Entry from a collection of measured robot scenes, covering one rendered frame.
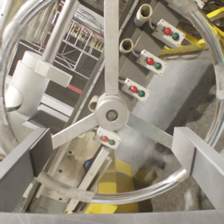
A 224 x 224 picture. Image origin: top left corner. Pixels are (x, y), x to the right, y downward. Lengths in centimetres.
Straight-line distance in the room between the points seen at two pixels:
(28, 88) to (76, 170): 68
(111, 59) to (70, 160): 107
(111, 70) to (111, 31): 5
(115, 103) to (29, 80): 103
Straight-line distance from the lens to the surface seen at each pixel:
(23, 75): 124
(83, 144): 117
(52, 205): 164
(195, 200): 129
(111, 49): 25
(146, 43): 101
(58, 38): 123
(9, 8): 96
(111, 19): 25
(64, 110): 818
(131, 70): 100
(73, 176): 134
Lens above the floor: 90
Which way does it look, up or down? 9 degrees down
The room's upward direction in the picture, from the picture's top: 63 degrees counter-clockwise
